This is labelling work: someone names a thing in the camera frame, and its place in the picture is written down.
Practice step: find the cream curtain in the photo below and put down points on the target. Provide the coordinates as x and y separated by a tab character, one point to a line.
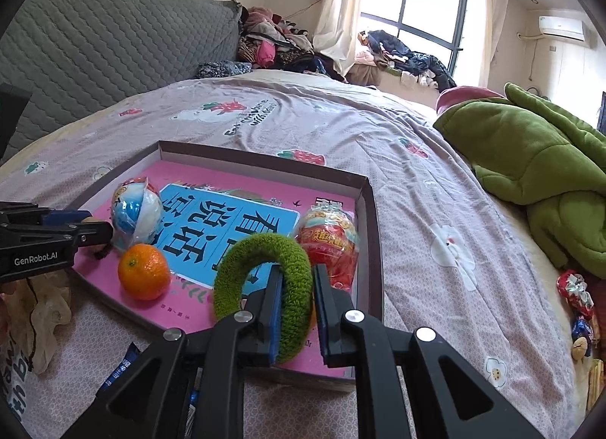
494	27
338	8

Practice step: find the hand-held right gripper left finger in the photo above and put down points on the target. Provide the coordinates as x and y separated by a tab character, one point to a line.
271	354

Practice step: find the pile of dark clothes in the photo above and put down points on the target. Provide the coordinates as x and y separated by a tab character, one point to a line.
407	58

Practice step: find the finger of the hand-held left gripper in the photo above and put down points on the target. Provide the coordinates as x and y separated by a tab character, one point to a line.
90	233
66	217

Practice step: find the toy egg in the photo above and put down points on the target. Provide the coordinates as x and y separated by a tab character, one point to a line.
326	240

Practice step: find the white air conditioner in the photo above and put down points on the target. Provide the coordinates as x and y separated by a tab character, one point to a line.
561	28

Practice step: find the pink book with blue label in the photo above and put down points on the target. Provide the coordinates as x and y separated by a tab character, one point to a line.
156	311

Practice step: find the blue snack packet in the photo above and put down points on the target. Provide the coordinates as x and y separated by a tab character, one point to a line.
118	372

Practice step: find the pile of mixed clothes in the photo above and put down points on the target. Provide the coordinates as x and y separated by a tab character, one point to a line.
279	41

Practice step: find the green fleece blanket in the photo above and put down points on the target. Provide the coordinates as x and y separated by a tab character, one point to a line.
521	150

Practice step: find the grey cardboard box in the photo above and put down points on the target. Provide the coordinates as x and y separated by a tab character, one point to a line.
375	254

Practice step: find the dark patterned cloth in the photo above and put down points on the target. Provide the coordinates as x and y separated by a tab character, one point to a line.
222	70

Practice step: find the grey quilted headboard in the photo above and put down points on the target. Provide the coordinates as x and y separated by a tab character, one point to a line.
118	41

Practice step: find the pink pillow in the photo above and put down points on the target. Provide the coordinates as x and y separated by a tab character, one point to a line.
461	96

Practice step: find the orange tangerine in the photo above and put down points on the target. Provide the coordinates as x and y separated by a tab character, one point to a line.
144	271

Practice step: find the blue white wrapped toy ball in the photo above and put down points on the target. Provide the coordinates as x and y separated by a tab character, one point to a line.
142	221

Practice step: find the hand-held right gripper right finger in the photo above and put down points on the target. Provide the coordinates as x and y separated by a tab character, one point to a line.
322	325

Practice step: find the cream mesh scrunchie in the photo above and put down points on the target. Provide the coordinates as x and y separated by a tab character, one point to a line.
47	311

